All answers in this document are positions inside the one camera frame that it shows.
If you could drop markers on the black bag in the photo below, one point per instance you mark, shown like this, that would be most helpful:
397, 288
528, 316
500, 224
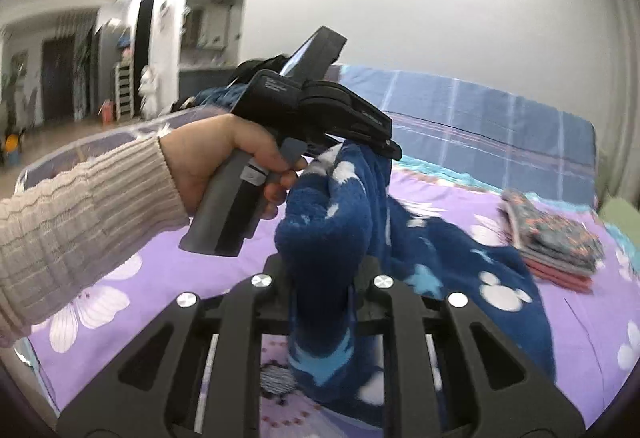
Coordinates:
255, 67

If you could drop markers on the blue star-print fleece garment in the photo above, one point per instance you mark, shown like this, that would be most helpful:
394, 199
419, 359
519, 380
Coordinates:
330, 238

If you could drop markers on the folded floral cloth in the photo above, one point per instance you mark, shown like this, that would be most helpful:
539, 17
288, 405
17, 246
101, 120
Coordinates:
555, 228

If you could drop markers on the white shelf rack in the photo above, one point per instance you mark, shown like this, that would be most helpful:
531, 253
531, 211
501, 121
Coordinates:
125, 90

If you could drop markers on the green pillow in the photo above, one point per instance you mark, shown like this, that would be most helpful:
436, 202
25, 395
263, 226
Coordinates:
622, 220

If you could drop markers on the white wall cabinet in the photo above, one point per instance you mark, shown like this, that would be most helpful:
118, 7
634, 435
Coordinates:
207, 25

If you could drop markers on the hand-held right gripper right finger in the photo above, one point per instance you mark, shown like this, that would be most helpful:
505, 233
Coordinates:
362, 305

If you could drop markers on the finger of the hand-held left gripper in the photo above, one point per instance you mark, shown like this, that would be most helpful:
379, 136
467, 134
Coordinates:
385, 147

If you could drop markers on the blue plaid pillow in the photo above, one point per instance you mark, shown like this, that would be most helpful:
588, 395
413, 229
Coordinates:
490, 122

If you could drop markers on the orange bucket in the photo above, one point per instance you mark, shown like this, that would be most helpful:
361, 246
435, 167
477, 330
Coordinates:
108, 113

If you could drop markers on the white plush toy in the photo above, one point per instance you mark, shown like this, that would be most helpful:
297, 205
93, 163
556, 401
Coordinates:
148, 92

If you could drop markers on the person's left hand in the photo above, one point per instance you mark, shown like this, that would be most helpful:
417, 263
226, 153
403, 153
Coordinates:
210, 152

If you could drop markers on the dark door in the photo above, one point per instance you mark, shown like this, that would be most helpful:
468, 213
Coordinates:
58, 80

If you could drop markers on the yellow toy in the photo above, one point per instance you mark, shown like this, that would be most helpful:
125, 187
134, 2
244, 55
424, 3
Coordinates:
13, 148

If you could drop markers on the person's left forearm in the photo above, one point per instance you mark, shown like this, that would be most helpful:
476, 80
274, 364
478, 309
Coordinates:
75, 228

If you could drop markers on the purple floral bed sheet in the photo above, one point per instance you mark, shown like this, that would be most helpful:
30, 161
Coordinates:
165, 288

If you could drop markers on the folded pink cloth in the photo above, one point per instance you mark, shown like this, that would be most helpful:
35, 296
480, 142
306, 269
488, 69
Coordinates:
565, 280

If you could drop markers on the teal knitted cloth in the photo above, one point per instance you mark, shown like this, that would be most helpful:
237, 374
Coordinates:
217, 97

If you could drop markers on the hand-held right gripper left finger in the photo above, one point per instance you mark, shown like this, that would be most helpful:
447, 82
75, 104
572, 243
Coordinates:
280, 298

